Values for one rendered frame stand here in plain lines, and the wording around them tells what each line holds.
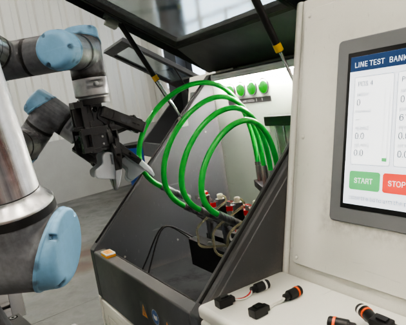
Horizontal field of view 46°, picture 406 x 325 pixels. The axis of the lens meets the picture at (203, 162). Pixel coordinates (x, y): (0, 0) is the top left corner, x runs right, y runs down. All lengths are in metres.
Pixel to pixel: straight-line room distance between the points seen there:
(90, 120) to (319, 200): 0.52
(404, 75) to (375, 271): 0.34
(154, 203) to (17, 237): 0.99
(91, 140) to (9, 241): 0.42
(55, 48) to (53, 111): 0.32
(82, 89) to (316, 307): 0.64
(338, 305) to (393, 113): 0.35
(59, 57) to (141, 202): 0.78
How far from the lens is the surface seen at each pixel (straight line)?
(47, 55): 0.96
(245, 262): 1.03
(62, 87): 8.13
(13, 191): 0.68
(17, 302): 1.34
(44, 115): 1.25
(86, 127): 1.06
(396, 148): 0.87
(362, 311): 0.82
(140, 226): 1.62
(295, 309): 0.92
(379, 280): 0.91
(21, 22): 8.07
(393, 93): 0.88
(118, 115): 1.08
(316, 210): 1.00
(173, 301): 1.10
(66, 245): 0.71
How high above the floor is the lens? 1.39
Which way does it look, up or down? 8 degrees down
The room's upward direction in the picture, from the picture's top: 9 degrees counter-clockwise
